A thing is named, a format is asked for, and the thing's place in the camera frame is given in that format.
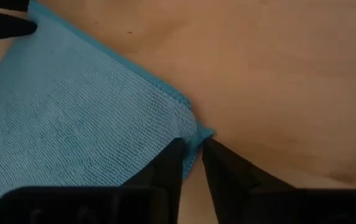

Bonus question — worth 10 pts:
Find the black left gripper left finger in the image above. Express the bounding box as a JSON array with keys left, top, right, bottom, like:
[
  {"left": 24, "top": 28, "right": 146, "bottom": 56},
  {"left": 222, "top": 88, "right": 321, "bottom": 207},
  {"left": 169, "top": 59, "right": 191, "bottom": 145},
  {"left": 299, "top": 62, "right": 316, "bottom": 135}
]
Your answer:
[{"left": 0, "top": 138, "right": 187, "bottom": 224}]

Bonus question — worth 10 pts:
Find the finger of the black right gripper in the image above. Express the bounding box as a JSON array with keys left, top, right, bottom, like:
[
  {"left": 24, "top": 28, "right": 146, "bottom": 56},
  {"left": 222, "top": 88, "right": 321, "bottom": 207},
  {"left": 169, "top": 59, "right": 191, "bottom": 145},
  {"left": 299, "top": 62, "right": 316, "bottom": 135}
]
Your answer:
[
  {"left": 0, "top": 9, "right": 38, "bottom": 44},
  {"left": 0, "top": 0, "right": 30, "bottom": 12}
]

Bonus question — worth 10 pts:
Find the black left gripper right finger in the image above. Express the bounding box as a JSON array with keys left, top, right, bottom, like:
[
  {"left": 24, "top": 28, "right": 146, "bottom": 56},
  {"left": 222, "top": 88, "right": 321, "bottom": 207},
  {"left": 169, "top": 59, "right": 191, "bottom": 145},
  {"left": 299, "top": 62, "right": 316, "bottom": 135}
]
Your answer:
[{"left": 201, "top": 138, "right": 356, "bottom": 224}]

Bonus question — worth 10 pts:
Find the blue microfiber towel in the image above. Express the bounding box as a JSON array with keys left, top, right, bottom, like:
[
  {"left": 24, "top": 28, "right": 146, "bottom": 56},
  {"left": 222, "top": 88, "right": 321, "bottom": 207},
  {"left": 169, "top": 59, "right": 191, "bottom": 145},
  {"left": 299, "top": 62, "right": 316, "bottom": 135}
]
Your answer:
[{"left": 0, "top": 0, "right": 217, "bottom": 224}]

